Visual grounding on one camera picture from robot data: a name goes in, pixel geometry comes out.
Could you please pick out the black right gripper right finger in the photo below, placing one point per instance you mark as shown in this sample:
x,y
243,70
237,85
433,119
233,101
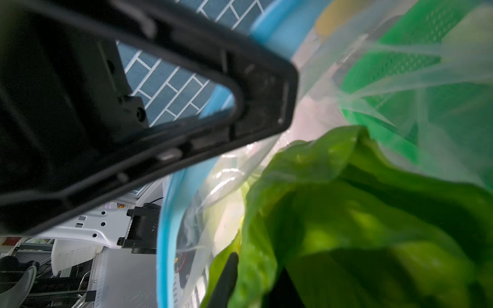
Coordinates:
x,y
226,283

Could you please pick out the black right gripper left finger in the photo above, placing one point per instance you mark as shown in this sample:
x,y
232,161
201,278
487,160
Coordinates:
x,y
73,136

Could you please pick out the chinese cabbage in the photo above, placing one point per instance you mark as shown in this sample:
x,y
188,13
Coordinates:
x,y
333,223

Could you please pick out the clear zipper bag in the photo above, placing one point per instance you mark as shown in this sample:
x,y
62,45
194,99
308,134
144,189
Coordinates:
x,y
204,205

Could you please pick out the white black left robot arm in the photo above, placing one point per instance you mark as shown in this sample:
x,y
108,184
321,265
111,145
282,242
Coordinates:
x,y
135,228

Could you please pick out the yellow pen cup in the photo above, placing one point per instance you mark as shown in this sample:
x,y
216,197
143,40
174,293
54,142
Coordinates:
x,y
337,13

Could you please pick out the green plastic basket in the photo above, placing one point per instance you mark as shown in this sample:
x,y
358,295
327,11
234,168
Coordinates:
x,y
424,89

